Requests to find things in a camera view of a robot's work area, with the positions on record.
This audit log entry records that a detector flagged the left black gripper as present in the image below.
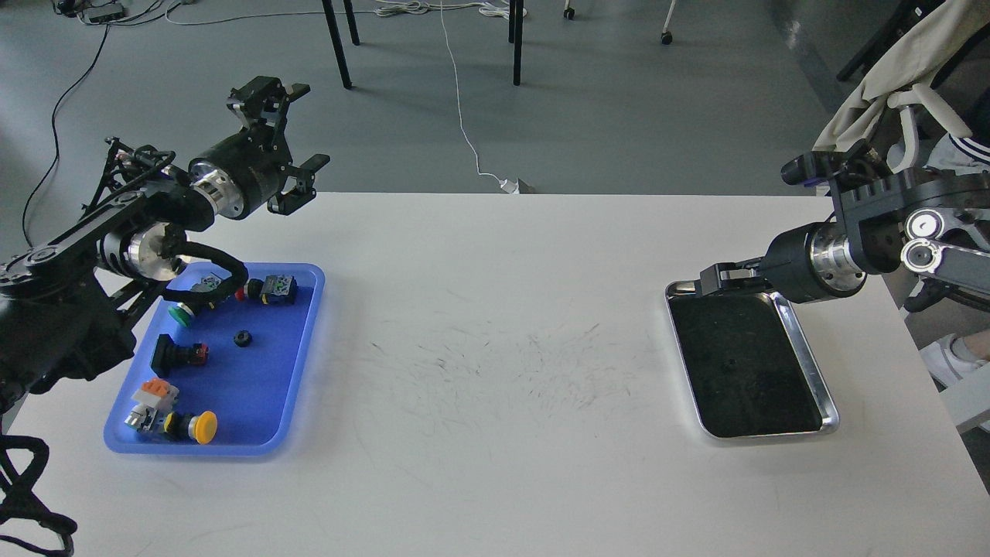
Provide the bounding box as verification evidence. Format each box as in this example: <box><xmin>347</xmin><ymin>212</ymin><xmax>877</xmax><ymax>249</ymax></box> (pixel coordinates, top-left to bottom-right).
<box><xmin>188</xmin><ymin>75</ymin><xmax>331</xmax><ymax>220</ymax></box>

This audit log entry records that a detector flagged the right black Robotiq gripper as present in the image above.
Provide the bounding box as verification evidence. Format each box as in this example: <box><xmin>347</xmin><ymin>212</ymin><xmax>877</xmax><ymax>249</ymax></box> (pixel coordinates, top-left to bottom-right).
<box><xmin>694</xmin><ymin>222</ymin><xmax>866</xmax><ymax>303</ymax></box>

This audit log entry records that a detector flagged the small black gear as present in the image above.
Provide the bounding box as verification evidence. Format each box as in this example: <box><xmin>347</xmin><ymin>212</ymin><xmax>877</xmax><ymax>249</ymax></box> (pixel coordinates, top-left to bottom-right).
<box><xmin>233</xmin><ymin>330</ymin><xmax>254</xmax><ymax>348</ymax></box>

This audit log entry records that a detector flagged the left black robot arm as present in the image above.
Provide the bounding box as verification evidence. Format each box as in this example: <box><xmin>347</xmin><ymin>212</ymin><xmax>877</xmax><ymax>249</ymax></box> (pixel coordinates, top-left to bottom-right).
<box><xmin>1</xmin><ymin>75</ymin><xmax>329</xmax><ymax>415</ymax></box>

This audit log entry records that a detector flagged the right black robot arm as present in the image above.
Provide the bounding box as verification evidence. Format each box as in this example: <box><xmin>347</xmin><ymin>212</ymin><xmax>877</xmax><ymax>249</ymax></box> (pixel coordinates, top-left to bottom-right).
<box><xmin>688</xmin><ymin>140</ymin><xmax>989</xmax><ymax>313</ymax></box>

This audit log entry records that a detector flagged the silver metal tray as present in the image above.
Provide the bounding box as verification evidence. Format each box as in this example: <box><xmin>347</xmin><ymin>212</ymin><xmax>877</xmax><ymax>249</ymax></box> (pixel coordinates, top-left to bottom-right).
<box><xmin>664</xmin><ymin>281</ymin><xmax>841</xmax><ymax>442</ymax></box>

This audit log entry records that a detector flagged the black table leg left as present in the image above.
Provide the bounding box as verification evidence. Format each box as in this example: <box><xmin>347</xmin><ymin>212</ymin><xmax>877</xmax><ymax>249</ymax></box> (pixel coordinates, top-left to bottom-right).
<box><xmin>321</xmin><ymin>0</ymin><xmax>361</xmax><ymax>91</ymax></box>

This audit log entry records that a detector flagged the black table leg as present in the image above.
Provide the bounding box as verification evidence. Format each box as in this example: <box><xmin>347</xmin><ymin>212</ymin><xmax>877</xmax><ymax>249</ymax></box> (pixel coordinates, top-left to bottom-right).
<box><xmin>321</xmin><ymin>0</ymin><xmax>361</xmax><ymax>91</ymax></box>
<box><xmin>508</xmin><ymin>0</ymin><xmax>526</xmax><ymax>86</ymax></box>

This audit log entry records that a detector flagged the white power adapter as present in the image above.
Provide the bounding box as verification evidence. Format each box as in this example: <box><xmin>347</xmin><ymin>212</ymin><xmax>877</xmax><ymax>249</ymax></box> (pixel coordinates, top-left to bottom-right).
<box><xmin>500</xmin><ymin>179</ymin><xmax>535</xmax><ymax>195</ymax></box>

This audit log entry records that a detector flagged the blue plastic tray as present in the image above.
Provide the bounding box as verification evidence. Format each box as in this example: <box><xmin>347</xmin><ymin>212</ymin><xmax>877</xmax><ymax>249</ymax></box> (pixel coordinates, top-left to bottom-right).
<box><xmin>103</xmin><ymin>263</ymin><xmax>325</xmax><ymax>457</ymax></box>

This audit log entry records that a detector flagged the orange grey contact block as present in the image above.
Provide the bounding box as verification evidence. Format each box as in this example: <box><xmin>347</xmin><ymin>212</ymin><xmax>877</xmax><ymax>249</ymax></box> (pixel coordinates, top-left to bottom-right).
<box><xmin>131</xmin><ymin>377</ymin><xmax>180</xmax><ymax>412</ymax></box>

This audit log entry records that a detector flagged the black table leg right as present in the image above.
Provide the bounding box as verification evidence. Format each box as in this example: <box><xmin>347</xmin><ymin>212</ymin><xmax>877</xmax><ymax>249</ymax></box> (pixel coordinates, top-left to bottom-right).
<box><xmin>508</xmin><ymin>0</ymin><xmax>526</xmax><ymax>86</ymax></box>

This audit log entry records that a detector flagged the beige jacket on chair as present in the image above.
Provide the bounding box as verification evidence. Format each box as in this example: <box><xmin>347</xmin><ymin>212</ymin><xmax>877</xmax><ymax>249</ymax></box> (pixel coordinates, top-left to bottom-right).
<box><xmin>812</xmin><ymin>1</ymin><xmax>989</xmax><ymax>152</ymax></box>

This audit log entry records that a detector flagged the red push button switch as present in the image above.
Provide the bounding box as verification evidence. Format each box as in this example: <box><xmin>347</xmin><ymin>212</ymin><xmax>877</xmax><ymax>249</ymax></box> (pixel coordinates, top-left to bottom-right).
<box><xmin>234</xmin><ymin>274</ymin><xmax>299</xmax><ymax>306</ymax></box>

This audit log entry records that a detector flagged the green push button switch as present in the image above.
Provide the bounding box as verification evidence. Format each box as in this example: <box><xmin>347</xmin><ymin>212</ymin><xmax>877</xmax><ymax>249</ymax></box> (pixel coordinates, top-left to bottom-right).
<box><xmin>169</xmin><ymin>274</ymin><xmax>229</xmax><ymax>327</ymax></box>

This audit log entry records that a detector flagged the black cable on floor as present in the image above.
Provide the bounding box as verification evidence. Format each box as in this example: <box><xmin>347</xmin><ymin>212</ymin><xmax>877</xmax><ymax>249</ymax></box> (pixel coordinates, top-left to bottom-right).
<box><xmin>22</xmin><ymin>0</ymin><xmax>167</xmax><ymax>248</ymax></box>

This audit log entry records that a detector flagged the white cable on floor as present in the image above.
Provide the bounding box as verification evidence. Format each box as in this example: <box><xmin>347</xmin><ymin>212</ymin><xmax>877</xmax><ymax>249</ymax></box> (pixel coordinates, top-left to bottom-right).
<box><xmin>166</xmin><ymin>0</ymin><xmax>530</xmax><ymax>186</ymax></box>

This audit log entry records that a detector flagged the yellow push button switch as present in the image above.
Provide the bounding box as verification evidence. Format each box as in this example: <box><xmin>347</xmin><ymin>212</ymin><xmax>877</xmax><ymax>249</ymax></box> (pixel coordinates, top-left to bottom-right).
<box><xmin>125</xmin><ymin>408</ymin><xmax>218</xmax><ymax>445</ymax></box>

